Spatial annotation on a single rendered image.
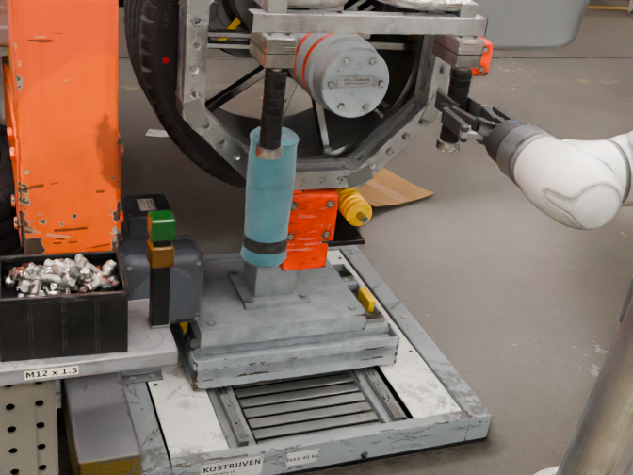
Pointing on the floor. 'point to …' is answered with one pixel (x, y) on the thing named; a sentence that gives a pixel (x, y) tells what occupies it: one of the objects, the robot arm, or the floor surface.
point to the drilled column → (28, 429)
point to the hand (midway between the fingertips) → (457, 105)
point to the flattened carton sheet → (390, 189)
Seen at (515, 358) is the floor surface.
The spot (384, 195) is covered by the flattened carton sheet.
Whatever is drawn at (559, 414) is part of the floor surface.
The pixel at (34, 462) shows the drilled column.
